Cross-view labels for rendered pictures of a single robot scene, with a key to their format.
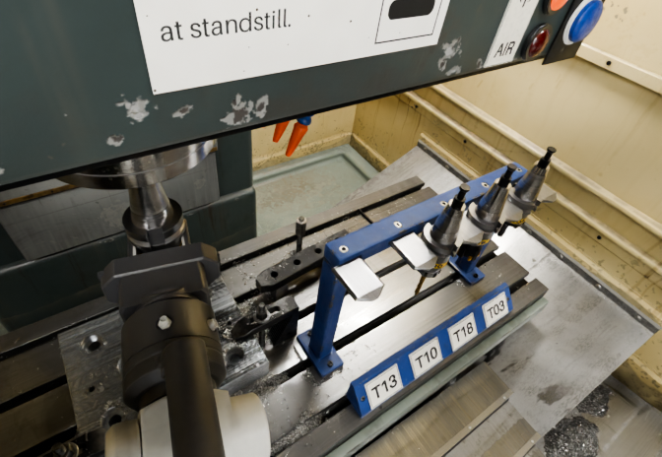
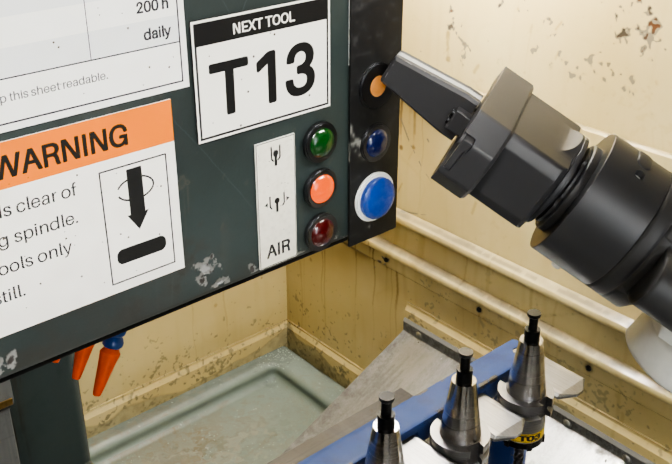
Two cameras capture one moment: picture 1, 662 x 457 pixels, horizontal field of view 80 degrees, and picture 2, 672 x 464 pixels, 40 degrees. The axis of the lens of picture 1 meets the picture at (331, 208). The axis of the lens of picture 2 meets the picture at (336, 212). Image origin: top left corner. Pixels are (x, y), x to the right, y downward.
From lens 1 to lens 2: 0.33 m
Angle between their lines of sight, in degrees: 17
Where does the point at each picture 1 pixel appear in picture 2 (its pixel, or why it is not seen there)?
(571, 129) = not seen: hidden behind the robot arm
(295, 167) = (181, 412)
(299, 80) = (44, 330)
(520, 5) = (273, 211)
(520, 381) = not seen: outside the picture
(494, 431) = not seen: outside the picture
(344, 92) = (93, 329)
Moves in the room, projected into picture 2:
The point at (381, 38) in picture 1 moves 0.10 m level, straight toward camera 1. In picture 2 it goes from (118, 279) to (64, 389)
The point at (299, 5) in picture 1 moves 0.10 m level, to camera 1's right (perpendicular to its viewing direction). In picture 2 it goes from (30, 279) to (223, 277)
